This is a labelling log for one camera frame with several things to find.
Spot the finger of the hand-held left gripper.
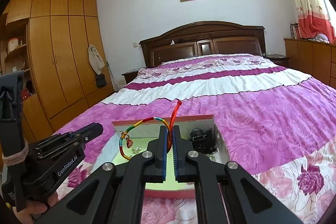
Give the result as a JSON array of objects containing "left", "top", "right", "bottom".
[{"left": 70, "top": 123, "right": 104, "bottom": 141}]

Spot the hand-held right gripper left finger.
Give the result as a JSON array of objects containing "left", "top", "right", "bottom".
[{"left": 33, "top": 126, "right": 171, "bottom": 224}]

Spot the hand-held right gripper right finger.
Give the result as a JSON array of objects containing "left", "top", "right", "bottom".
[{"left": 172, "top": 126, "right": 305, "bottom": 224}]

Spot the multicoloured bracelet with charm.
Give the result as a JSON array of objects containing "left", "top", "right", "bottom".
[{"left": 119, "top": 101, "right": 183, "bottom": 161}]

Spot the pink cardboard box green lining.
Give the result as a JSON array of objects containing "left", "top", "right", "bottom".
[{"left": 112, "top": 114, "right": 231, "bottom": 199}]

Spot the person's left hand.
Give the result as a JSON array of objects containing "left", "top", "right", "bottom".
[{"left": 12, "top": 191, "right": 59, "bottom": 224}]

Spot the black hair accessory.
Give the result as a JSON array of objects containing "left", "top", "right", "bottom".
[{"left": 189, "top": 127, "right": 219, "bottom": 155}]

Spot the black hanging bag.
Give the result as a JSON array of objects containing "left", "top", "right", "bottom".
[{"left": 95, "top": 73, "right": 107, "bottom": 88}]

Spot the white stick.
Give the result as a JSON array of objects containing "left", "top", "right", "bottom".
[{"left": 106, "top": 61, "right": 116, "bottom": 88}]

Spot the dark wooden nightstand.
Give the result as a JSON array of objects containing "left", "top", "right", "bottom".
[
  {"left": 262, "top": 53, "right": 291, "bottom": 67},
  {"left": 121, "top": 67, "right": 147, "bottom": 85}
]

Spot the beige hanging bag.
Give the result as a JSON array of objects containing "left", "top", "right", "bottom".
[{"left": 88, "top": 44, "right": 105, "bottom": 75}]

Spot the wooden wardrobe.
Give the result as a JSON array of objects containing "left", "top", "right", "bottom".
[{"left": 0, "top": 0, "right": 116, "bottom": 169}]

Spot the bed with purple floral quilt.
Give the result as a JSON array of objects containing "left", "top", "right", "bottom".
[{"left": 51, "top": 52, "right": 336, "bottom": 224}]

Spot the dark wooden headboard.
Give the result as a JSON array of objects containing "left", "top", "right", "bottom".
[{"left": 139, "top": 21, "right": 266, "bottom": 68}]

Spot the white shelf container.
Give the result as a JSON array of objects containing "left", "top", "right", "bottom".
[{"left": 7, "top": 37, "right": 19, "bottom": 52}]

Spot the wooden side cabinet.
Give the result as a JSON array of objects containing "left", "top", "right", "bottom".
[{"left": 284, "top": 38, "right": 336, "bottom": 86}]

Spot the row of books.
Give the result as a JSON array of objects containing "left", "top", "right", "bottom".
[{"left": 290, "top": 23, "right": 300, "bottom": 39}]

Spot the pale plush toy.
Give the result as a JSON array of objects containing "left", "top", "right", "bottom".
[{"left": 314, "top": 33, "right": 330, "bottom": 43}]

